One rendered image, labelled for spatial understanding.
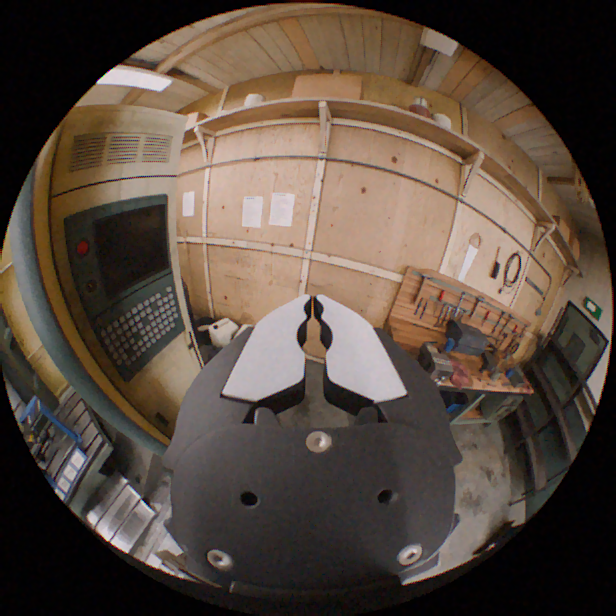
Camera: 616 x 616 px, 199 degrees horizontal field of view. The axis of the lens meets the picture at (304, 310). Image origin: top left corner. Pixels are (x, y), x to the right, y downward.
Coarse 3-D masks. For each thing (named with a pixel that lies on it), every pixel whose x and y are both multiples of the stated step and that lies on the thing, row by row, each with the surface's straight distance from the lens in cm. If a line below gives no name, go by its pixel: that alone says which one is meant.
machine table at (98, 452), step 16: (64, 400) 152; (80, 400) 138; (64, 416) 145; (80, 416) 132; (64, 432) 140; (80, 432) 126; (96, 432) 115; (32, 448) 179; (48, 448) 154; (64, 448) 137; (80, 448) 123; (96, 448) 113; (112, 448) 114; (48, 464) 154; (64, 464) 135; (96, 464) 117; (80, 480) 126; (80, 496) 132
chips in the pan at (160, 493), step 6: (168, 468) 112; (168, 474) 112; (156, 486) 118; (162, 486) 114; (168, 486) 112; (156, 492) 116; (162, 492) 114; (168, 492) 112; (156, 498) 116; (162, 498) 114; (162, 504) 115
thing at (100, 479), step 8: (104, 464) 142; (104, 472) 131; (96, 480) 129; (104, 480) 132; (88, 488) 132; (96, 488) 134; (88, 496) 138; (80, 504) 142; (88, 504) 144; (80, 512) 148
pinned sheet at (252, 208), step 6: (246, 198) 183; (252, 198) 180; (258, 198) 176; (246, 204) 183; (252, 204) 179; (258, 204) 176; (246, 210) 182; (252, 210) 179; (258, 210) 176; (246, 216) 182; (252, 216) 179; (258, 216) 175; (246, 222) 183; (252, 222) 179; (258, 222) 176
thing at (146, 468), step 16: (96, 416) 144; (112, 432) 126; (128, 448) 114; (144, 448) 103; (112, 464) 133; (128, 464) 117; (144, 464) 106; (160, 464) 109; (144, 480) 110; (144, 496) 118
